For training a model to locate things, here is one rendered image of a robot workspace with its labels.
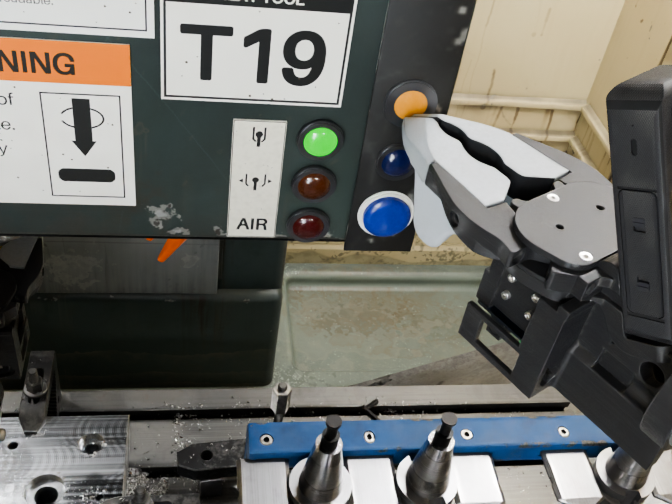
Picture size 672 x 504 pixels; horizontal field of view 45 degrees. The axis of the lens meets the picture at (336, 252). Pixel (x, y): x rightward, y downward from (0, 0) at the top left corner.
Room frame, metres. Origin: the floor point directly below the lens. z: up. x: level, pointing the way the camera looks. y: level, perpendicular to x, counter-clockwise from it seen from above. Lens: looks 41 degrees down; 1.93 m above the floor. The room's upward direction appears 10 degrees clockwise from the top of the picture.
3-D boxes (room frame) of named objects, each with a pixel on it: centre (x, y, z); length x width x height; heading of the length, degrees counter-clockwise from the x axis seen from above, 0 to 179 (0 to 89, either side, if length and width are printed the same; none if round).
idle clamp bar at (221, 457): (0.67, 0.04, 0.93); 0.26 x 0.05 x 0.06; 109
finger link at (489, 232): (0.32, -0.08, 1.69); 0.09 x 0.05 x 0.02; 44
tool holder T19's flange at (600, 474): (0.54, -0.35, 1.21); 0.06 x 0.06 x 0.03
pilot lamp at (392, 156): (0.40, -0.03, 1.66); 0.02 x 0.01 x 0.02; 104
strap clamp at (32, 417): (0.67, 0.37, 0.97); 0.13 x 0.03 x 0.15; 14
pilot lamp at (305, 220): (0.39, 0.02, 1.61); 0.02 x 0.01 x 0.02; 104
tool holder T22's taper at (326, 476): (0.46, -0.03, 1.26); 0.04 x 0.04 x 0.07
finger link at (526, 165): (0.38, -0.07, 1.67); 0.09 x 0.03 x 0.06; 44
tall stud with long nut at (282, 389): (0.73, 0.04, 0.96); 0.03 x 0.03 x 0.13
